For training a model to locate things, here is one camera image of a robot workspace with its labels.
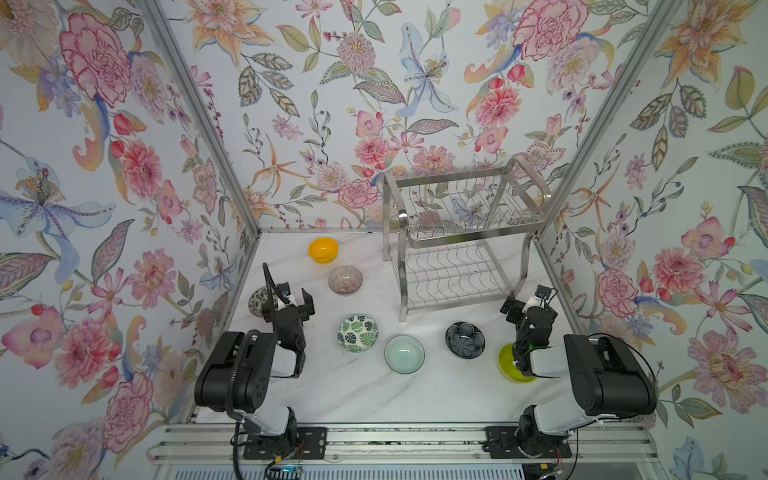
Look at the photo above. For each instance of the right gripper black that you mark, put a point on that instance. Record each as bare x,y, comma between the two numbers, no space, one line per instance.
526,312

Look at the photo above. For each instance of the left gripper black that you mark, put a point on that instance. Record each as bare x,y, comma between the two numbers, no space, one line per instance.
285,309

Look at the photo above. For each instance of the lime green plastic bowl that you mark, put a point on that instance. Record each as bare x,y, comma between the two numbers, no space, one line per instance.
508,368

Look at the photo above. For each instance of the black white patterned bowl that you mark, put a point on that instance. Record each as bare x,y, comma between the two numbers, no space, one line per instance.
465,340

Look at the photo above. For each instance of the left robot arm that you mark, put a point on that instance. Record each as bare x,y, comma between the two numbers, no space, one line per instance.
236,377

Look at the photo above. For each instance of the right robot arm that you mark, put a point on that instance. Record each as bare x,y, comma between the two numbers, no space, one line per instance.
606,379

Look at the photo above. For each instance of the silver two-tier dish rack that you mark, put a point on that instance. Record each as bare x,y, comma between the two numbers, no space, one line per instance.
464,237

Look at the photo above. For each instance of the speckled dark patterned bowl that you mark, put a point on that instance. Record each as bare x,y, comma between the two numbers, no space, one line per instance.
255,302

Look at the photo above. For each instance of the yellow plastic bowl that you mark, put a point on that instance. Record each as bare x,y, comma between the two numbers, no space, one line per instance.
323,250

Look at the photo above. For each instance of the purple striped glass bowl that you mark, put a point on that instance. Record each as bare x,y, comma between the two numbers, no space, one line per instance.
345,280

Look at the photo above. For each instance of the green leaf pattern bowl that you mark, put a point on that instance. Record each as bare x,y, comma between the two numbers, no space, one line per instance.
357,333

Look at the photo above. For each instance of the pale green glass bowl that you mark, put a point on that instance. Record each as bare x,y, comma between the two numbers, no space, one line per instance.
404,354

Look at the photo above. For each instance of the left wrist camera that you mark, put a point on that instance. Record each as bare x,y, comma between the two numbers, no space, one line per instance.
284,298

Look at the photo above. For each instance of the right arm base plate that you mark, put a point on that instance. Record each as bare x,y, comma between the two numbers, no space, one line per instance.
508,442

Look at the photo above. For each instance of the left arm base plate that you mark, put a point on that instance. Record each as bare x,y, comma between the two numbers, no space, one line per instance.
285,443

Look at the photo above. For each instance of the aluminium mounting rail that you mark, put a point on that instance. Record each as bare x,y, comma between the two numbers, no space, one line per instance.
359,443

